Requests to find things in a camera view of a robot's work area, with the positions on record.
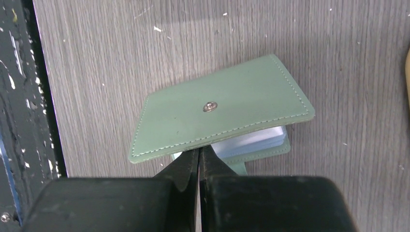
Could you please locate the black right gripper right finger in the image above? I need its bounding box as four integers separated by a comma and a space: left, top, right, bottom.
199, 145, 357, 232

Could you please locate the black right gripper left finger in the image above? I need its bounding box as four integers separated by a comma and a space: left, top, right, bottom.
22, 149, 199, 232

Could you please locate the green card holder wallet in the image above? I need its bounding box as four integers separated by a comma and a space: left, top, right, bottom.
129, 54, 315, 175

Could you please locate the yellow oval tray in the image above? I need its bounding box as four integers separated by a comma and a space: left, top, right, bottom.
405, 50, 410, 104

